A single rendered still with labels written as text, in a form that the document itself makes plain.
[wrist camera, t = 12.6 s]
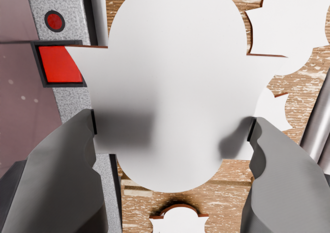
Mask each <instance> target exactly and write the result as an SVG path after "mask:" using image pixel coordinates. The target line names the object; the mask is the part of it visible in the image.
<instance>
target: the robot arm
mask: <svg viewBox="0 0 330 233"><path fill-rule="evenodd" d="M96 134H97V129H96V123H95V116H94V110H93V109H88V108H85V109H83V110H81V111H80V112H79V113H77V114H76V115H74V116H73V117H72V118H70V119H69V120H68V121H66V122H65V123H64V124H62V125H61V126H60V127H58V128H57V129H55V130H54V131H53V132H52V133H50V134H49V135H48V136H47V137H46V138H45V139H43V140H42V141H41V142H40V143H39V144H38V145H37V146H36V147H35V148H34V149H33V150H32V151H31V153H30V154H29V155H28V156H27V157H26V159H25V160H21V161H16V162H15V163H14V164H13V165H12V166H11V167H10V168H9V169H8V171H7V172H6V173H5V174H4V175H3V176H2V177H1V179H0V233H108V230H109V224H108V218H107V211H106V205H105V199H104V193H103V187H102V180H101V176H100V174H99V173H98V172H96V171H95V170H94V169H93V168H92V167H93V165H94V163H95V162H96V154H95V148H94V142H93V138H94V136H95V135H96ZM247 142H249V143H250V145H251V146H252V148H253V154H252V157H251V160H250V163H249V168H250V170H251V172H252V174H253V176H254V178H255V180H254V181H253V183H252V186H251V189H250V191H249V194H248V196H247V199H246V202H245V205H244V207H243V210H242V218H241V227H240V233H330V175H329V174H325V173H324V171H323V170H322V169H321V168H320V166H319V165H318V164H317V163H316V162H315V161H314V159H313V158H312V157H311V156H310V155H309V154H308V153H307V152H306V151H305V150H304V149H303V148H301V147H300V146H299V145H298V144H297V143H296V142H294V141H293V140H292V139H291V138H289V137H288V136H287V135H285V134H284V133H283V132H282V131H280V130H279V129H278V128H277V127H275V126H274V125H273V124H271V123H270V122H269V121H268V120H266V119H265V118H263V117H252V119H251V122H250V126H249V129H248V133H247Z"/></svg>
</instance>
